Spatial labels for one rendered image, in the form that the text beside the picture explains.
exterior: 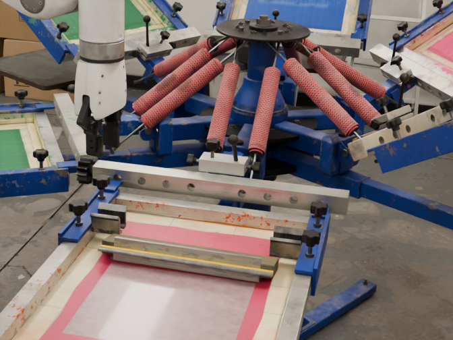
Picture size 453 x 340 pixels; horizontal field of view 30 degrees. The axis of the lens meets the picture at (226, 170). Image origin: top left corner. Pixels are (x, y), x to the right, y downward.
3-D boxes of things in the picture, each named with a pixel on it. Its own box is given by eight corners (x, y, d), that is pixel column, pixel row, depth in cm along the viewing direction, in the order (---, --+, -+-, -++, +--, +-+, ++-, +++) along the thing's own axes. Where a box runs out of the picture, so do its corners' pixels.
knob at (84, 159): (96, 189, 227) (96, 164, 224) (76, 187, 228) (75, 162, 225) (105, 179, 234) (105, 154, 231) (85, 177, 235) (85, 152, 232)
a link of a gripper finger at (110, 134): (111, 104, 151) (111, 139, 154) (102, 109, 149) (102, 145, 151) (127, 108, 150) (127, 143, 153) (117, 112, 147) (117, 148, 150)
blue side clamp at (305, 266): (314, 296, 188) (317, 268, 186) (292, 293, 189) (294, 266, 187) (327, 237, 216) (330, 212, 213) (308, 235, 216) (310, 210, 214)
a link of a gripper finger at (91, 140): (87, 117, 145) (87, 153, 147) (77, 122, 142) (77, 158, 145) (103, 120, 144) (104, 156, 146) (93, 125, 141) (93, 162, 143)
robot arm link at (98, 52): (99, 29, 147) (100, 45, 148) (70, 39, 139) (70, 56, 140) (137, 35, 144) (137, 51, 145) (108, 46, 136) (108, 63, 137)
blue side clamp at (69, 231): (78, 262, 198) (77, 235, 196) (58, 259, 199) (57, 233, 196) (119, 210, 225) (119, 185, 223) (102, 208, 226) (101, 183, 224)
